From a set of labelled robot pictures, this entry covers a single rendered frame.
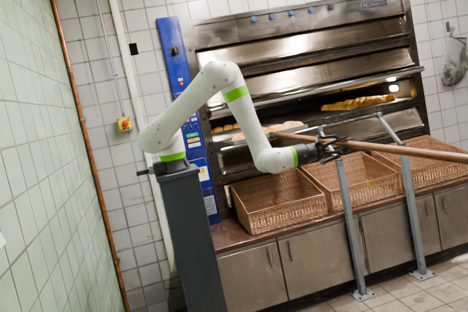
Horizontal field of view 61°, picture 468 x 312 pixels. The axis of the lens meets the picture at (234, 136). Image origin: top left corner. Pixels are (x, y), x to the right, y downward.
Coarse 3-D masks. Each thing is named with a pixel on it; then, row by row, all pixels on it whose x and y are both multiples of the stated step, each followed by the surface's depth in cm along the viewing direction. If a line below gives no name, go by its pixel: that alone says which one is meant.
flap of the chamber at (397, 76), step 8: (400, 72) 321; (408, 72) 322; (416, 72) 327; (368, 80) 314; (376, 80) 316; (384, 80) 326; (392, 80) 338; (328, 88) 307; (336, 88) 308; (344, 88) 317; (352, 88) 330; (288, 96) 300; (296, 96) 301; (304, 96) 306; (312, 96) 316; (256, 104) 295; (264, 104) 298; (272, 104) 309; (216, 112) 288; (224, 112) 289
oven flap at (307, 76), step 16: (400, 48) 339; (320, 64) 323; (336, 64) 326; (352, 64) 328; (368, 64) 330; (384, 64) 332; (400, 64) 335; (256, 80) 311; (272, 80) 313; (288, 80) 315; (304, 80) 317; (320, 80) 319; (336, 80) 319; (256, 96) 305
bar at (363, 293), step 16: (320, 128) 282; (240, 144) 271; (400, 144) 273; (336, 160) 263; (400, 160) 277; (352, 224) 267; (416, 224) 278; (352, 240) 268; (416, 240) 279; (352, 256) 272; (416, 256) 283; (416, 272) 287; (432, 272) 282; (368, 288) 279
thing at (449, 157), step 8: (280, 136) 257; (288, 136) 242; (296, 136) 231; (304, 136) 220; (312, 136) 212; (336, 144) 186; (344, 144) 179; (352, 144) 172; (360, 144) 166; (368, 144) 161; (376, 144) 156; (384, 152) 151; (392, 152) 146; (400, 152) 141; (408, 152) 137; (416, 152) 133; (424, 152) 130; (432, 152) 127; (440, 152) 124; (448, 152) 121; (440, 160) 124; (448, 160) 120; (456, 160) 117; (464, 160) 114
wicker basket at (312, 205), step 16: (272, 176) 312; (288, 176) 314; (304, 176) 300; (256, 192) 307; (272, 192) 309; (288, 192) 311; (304, 192) 308; (320, 192) 275; (240, 208) 285; (256, 208) 305; (272, 208) 265; (288, 208) 302; (304, 208) 270; (320, 208) 272; (256, 224) 263; (272, 224) 266; (288, 224) 268
